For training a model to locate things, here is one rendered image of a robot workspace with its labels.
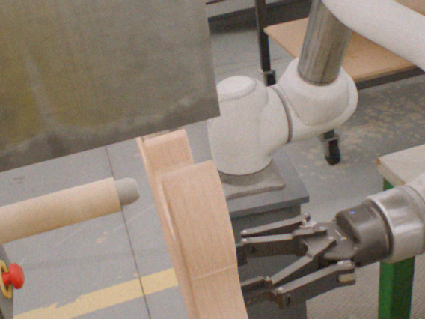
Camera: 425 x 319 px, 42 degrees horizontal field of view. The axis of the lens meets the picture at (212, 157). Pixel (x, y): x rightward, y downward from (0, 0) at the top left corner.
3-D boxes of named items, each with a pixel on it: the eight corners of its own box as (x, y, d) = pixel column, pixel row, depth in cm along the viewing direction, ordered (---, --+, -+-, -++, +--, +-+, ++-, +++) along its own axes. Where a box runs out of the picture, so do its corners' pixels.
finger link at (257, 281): (265, 294, 66) (267, 298, 65) (209, 314, 65) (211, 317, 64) (261, 275, 65) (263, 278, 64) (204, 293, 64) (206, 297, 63)
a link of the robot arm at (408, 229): (394, 230, 78) (355, 242, 77) (392, 174, 74) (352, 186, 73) (434, 266, 70) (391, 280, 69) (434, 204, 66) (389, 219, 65)
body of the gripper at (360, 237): (392, 273, 69) (324, 296, 67) (358, 238, 76) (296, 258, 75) (390, 222, 66) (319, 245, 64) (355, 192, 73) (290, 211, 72)
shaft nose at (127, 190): (113, 178, 52) (120, 202, 53) (114, 184, 50) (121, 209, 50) (134, 173, 52) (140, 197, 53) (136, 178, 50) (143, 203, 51)
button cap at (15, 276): (1, 299, 84) (-8, 280, 82) (1, 281, 87) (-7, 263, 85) (26, 292, 85) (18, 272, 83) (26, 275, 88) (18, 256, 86)
